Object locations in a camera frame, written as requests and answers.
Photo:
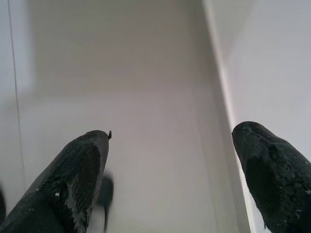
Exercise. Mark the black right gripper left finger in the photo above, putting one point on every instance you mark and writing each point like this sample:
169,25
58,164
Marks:
60,182

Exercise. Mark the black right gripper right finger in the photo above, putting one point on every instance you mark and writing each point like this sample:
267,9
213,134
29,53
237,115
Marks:
274,174

